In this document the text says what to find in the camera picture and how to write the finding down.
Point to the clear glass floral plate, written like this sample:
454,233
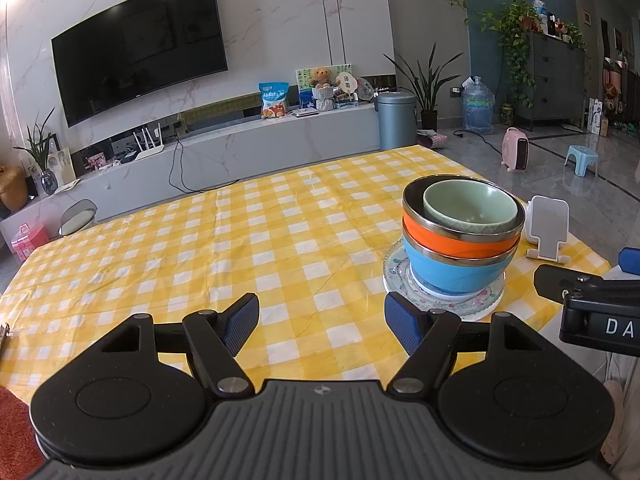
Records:
400,270

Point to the green plant in glass vase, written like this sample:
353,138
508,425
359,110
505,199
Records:
48,182

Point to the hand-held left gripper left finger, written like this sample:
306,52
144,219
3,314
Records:
242,317

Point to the white wifi router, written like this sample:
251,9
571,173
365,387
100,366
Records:
147,152

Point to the teddy bear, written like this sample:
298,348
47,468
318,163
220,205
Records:
321,77

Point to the small white patterned plate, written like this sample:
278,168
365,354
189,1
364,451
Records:
425,288

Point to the black wall television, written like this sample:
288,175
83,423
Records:
140,50

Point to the orange steel bowl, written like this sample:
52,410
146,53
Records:
425,232

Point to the green picture board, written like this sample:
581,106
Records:
302,80

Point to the white fruit painted plate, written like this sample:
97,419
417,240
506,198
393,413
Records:
480,314

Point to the green glass jar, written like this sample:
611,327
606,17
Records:
506,115

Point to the light blue plastic stool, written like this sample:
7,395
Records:
580,151

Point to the dark grey drawer cabinet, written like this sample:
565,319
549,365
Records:
555,75

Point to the white phone stand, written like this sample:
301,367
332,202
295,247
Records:
547,225

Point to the brown ceramic vase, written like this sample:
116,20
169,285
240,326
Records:
12,190

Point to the portrait photo frame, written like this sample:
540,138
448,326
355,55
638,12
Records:
62,165

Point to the floral fabric bag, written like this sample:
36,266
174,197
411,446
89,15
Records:
430,139

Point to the potted snake plant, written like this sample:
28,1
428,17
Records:
427,90

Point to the round paper fan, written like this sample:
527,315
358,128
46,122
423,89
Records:
346,82

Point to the yellow checkered tablecloth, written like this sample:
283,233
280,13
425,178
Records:
200,250

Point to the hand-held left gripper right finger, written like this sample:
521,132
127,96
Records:
400,320

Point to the white flat box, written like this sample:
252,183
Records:
305,112

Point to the trailing pothos plant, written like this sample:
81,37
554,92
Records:
515,25

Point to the pink storage box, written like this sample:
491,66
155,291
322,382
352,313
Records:
27,245

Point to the small pink photo frame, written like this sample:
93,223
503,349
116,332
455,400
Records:
96,162

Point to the green ceramic bowl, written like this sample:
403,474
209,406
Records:
470,205

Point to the blue steel bowl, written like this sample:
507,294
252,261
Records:
450,272

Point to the blue snack bag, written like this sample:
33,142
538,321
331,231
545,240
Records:
274,102

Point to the white marble television console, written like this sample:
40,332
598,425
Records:
250,150

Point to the grey pedal trash can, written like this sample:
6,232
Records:
397,122

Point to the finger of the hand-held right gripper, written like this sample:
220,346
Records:
631,260
550,280

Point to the grey round chair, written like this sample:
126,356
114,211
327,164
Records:
75,220

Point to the person's light clothing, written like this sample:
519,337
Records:
625,410

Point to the blue water jug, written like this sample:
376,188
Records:
477,107

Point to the pink space heater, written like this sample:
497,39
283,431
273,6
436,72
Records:
515,150

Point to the red cloth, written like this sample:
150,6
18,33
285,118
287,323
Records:
12,430

